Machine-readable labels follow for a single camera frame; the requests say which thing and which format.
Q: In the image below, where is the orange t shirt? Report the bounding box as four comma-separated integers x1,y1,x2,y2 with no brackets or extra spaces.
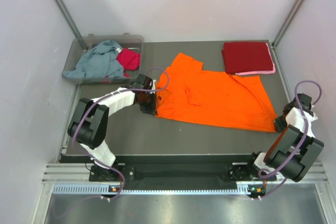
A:
156,53,277,132

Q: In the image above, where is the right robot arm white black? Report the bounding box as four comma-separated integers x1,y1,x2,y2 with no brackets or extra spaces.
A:
228,93,324,182

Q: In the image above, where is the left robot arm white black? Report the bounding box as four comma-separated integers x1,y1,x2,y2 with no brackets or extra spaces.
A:
67,74,156,182

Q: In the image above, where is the magenta t shirt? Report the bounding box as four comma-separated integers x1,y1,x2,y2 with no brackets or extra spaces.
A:
117,48,141,71

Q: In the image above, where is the folded pink t shirt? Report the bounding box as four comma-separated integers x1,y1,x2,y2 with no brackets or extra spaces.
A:
234,42,276,76

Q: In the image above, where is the clear grey plastic bin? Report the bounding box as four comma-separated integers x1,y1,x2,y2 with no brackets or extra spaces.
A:
62,35,144,84

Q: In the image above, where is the grey blue t shirt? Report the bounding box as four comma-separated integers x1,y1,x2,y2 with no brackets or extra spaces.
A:
63,40,124,79

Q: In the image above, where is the folded dark red t shirt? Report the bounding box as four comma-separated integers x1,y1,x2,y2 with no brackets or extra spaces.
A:
222,41,275,75

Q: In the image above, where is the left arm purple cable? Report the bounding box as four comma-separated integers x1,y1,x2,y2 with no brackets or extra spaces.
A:
71,67,170,200

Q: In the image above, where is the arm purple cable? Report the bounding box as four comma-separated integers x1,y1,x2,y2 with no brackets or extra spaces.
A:
257,80,323,200
71,67,170,200

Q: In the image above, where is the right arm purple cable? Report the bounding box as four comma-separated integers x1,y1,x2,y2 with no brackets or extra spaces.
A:
257,80,323,200

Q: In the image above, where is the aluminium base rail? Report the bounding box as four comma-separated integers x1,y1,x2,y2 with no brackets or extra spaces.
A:
41,153,329,196

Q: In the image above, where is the grey slotted cable duct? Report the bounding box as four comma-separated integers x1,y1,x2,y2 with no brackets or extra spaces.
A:
52,184,265,195

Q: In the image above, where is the left corner aluminium post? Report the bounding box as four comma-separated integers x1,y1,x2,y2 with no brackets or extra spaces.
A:
54,0,88,50

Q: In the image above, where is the corner aluminium post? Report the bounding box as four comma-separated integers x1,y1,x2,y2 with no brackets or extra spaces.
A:
271,0,305,48
54,0,88,50

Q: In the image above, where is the right corner aluminium post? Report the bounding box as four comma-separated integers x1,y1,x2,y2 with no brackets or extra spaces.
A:
271,0,305,48

